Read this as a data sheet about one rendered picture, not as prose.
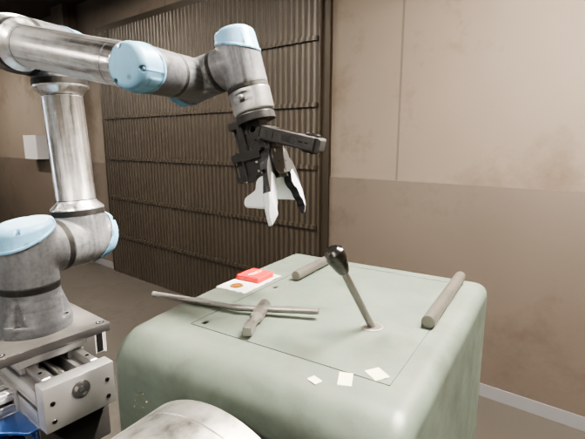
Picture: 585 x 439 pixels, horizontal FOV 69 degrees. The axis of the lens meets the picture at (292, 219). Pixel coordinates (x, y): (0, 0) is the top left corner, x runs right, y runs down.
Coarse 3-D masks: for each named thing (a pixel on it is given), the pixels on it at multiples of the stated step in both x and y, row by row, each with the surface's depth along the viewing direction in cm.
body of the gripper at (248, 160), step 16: (256, 112) 73; (272, 112) 75; (240, 128) 76; (256, 128) 75; (240, 144) 77; (256, 144) 76; (272, 144) 75; (240, 160) 76; (256, 160) 75; (272, 160) 73; (288, 160) 79; (240, 176) 77; (256, 176) 75
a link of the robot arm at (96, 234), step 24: (48, 24) 89; (48, 72) 90; (48, 96) 92; (72, 96) 94; (48, 120) 93; (72, 120) 94; (48, 144) 95; (72, 144) 95; (72, 168) 95; (72, 192) 96; (72, 216) 95; (96, 216) 98; (96, 240) 98; (72, 264) 95
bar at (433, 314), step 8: (456, 280) 86; (448, 288) 81; (456, 288) 83; (440, 296) 77; (448, 296) 78; (432, 304) 75; (440, 304) 74; (432, 312) 70; (440, 312) 72; (424, 320) 69; (432, 320) 68
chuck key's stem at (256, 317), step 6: (264, 300) 75; (258, 306) 73; (264, 306) 73; (252, 312) 70; (258, 312) 70; (264, 312) 72; (252, 318) 68; (258, 318) 69; (246, 324) 66; (252, 324) 66; (246, 330) 65; (252, 330) 66
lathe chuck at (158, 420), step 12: (144, 420) 52; (156, 420) 50; (168, 420) 49; (180, 420) 49; (120, 432) 52; (132, 432) 49; (144, 432) 48; (156, 432) 47; (168, 432) 47; (180, 432) 47; (192, 432) 47; (204, 432) 47
